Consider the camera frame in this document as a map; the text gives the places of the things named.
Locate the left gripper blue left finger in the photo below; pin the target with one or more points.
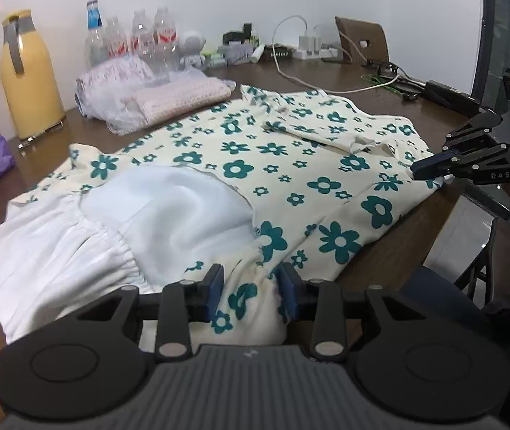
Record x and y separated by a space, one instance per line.
183 303

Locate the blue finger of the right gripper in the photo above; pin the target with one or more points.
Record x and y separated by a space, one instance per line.
473 135
437 166

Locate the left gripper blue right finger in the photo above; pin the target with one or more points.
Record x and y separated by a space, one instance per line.
317 301

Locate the cream teal flower dress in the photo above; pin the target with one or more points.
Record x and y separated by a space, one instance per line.
305 178

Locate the brown cardboard stand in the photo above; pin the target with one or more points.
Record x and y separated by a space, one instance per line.
361 41

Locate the white charger adapter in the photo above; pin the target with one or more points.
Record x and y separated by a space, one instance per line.
310 44

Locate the white power strip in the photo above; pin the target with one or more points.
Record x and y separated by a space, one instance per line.
329 54

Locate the dark green flat box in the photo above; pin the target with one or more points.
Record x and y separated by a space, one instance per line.
279 51

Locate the pink striped folded garment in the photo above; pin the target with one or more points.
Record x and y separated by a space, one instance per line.
154 105

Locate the white small tube bottle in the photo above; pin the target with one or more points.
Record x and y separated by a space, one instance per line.
257 54

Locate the pink floral folded garment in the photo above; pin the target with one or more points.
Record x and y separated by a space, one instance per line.
104 88

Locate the black small box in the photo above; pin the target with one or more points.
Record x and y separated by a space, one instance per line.
234 37

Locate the green white small boxes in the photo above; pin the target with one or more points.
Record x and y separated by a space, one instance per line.
214 60

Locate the yellow thermos jug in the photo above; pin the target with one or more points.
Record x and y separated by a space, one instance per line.
27 77

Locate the right plastic water bottle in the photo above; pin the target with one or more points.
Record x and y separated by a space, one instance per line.
165 38

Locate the plastic water bottle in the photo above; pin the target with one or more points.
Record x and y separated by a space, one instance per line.
165 38
141 39
116 39

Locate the left plastic water bottle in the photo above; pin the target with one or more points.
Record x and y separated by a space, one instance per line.
116 39

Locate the blue label glass bottle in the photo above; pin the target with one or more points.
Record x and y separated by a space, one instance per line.
95 45

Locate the middle plastic water bottle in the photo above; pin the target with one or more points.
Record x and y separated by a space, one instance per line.
141 39

